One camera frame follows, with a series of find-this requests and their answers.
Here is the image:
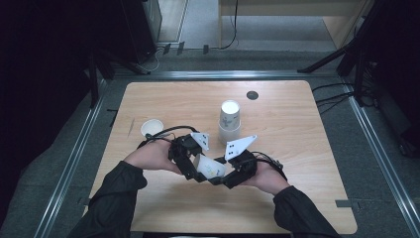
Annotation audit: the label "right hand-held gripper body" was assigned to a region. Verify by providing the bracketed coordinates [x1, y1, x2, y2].
[225, 134, 259, 190]

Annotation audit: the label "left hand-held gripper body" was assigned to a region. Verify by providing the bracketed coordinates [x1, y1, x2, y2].
[167, 132, 211, 181]

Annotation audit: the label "white paper cup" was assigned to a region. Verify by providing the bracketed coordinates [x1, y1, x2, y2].
[140, 118, 165, 139]
[218, 122, 242, 145]
[219, 99, 242, 131]
[192, 153, 228, 179]

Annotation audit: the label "person's right hand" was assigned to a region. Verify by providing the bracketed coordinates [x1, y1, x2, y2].
[246, 163, 288, 196]

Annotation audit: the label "person's left hand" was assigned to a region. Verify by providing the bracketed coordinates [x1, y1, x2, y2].
[123, 140, 182, 175]

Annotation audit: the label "black tape strip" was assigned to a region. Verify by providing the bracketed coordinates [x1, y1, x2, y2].
[106, 108, 119, 128]

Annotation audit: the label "grey tape strip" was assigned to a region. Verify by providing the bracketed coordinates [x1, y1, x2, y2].
[335, 199, 361, 210]
[77, 196, 97, 208]

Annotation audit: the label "black tripod stand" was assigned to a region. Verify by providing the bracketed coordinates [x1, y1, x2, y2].
[296, 0, 384, 75]
[86, 49, 152, 108]

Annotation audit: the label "black cabinet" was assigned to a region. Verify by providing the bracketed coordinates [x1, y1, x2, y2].
[120, 0, 162, 65]

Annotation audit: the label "light wooden furniture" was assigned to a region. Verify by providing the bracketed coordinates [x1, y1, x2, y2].
[217, 0, 374, 51]

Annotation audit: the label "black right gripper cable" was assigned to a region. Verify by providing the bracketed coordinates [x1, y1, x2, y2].
[254, 151, 288, 181]

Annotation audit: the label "white floor cable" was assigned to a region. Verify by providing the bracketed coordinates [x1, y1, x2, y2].
[144, 46, 166, 72]

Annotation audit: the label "metal floor rail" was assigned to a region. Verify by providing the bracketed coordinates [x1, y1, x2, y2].
[343, 82, 420, 238]
[33, 78, 107, 238]

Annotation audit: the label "black floor cables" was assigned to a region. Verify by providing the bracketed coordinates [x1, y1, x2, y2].
[311, 82, 357, 115]

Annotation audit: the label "black hanging cable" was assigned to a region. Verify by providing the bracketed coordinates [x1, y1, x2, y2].
[219, 0, 240, 51]

